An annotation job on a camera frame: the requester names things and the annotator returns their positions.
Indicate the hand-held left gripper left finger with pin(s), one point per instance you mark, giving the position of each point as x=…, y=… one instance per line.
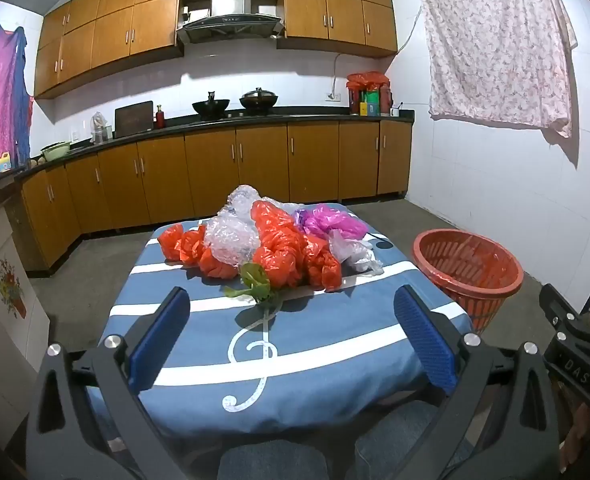
x=157, y=340

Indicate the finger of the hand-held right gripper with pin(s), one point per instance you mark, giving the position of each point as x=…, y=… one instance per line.
x=565, y=317

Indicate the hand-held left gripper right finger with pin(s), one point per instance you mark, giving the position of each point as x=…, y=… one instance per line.
x=425, y=340

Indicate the orange plastic basket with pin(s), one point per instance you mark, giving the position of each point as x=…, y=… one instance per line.
x=467, y=280

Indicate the clear plastic bag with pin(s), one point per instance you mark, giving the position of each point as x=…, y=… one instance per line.
x=232, y=240
x=357, y=255

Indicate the orange plastic bag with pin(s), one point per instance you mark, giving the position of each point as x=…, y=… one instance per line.
x=277, y=245
x=190, y=250
x=322, y=262

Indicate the blue striped tablecloth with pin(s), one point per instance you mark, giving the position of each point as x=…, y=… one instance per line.
x=325, y=340

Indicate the green crumpled plastic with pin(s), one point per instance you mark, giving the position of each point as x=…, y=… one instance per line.
x=256, y=282

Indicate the magenta plastic bag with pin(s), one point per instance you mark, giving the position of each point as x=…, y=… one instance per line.
x=332, y=222

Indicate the clear bubble wrap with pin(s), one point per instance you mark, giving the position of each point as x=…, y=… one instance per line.
x=242, y=200

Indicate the wooden base cabinets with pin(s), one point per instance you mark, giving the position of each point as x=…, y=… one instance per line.
x=210, y=165

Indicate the green basin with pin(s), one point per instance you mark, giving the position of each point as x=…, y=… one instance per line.
x=56, y=151

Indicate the red bottle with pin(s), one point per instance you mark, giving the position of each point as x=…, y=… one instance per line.
x=160, y=118

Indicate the dark cutting board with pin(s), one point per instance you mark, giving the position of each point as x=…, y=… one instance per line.
x=134, y=119

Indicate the white cup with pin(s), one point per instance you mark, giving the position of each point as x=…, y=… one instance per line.
x=394, y=110

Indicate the yellow detergent bottle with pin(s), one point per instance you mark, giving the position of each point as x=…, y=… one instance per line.
x=5, y=164

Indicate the black open wok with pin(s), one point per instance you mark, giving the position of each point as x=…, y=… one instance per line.
x=210, y=106

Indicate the green box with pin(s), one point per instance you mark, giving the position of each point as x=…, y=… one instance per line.
x=372, y=102

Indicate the black kitchen countertop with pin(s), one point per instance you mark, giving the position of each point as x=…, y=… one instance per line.
x=305, y=116

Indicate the black wok with lid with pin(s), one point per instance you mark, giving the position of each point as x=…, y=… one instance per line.
x=258, y=100

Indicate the orange covered condiment rack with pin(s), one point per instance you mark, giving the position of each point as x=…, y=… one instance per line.
x=367, y=81

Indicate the pink floral bed sheet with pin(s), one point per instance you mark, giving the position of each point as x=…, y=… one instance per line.
x=495, y=45

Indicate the steel range hood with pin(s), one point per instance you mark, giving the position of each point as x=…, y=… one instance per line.
x=231, y=20

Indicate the flower pot wall sticker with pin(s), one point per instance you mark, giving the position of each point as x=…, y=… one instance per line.
x=11, y=287

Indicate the white wall socket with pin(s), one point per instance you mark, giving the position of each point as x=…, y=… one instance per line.
x=333, y=96

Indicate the wooden wall cabinets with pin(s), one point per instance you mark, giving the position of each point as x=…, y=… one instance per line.
x=140, y=25

